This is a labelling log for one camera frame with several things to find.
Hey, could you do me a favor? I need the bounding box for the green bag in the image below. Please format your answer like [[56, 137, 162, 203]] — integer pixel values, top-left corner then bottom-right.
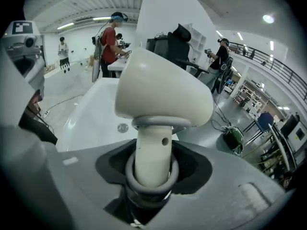
[[222, 125, 245, 153]]

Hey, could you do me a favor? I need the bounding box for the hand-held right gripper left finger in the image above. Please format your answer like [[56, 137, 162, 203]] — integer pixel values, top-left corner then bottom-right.
[[57, 139, 137, 230]]

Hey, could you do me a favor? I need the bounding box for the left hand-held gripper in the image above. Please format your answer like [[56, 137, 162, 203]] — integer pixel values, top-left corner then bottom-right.
[[1, 20, 46, 98]]

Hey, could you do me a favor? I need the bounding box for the large white sink basin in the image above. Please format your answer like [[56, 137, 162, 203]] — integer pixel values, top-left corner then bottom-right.
[[57, 77, 179, 153]]

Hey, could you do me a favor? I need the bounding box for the black balcony railing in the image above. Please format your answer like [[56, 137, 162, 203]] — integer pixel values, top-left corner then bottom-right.
[[229, 41, 307, 94]]

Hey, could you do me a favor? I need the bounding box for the black office chair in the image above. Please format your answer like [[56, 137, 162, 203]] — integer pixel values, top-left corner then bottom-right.
[[167, 23, 210, 81]]

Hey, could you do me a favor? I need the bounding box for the blue chair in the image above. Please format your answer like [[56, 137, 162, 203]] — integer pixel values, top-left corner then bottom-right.
[[242, 112, 274, 146]]

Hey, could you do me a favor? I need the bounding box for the white shelving unit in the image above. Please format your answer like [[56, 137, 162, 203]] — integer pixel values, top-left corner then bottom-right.
[[234, 79, 273, 116]]

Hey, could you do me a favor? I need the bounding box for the white box machine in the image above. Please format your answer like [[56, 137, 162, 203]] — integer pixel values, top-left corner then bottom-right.
[[280, 115, 307, 145]]

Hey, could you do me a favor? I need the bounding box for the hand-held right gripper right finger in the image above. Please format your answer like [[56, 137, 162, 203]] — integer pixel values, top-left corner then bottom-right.
[[143, 139, 297, 230]]

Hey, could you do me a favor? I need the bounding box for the cream hair dryer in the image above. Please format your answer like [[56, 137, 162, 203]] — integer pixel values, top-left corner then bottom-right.
[[114, 46, 214, 201]]

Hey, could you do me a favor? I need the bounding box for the white cubby shelf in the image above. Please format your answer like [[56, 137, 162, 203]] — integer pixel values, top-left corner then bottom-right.
[[184, 23, 207, 74]]

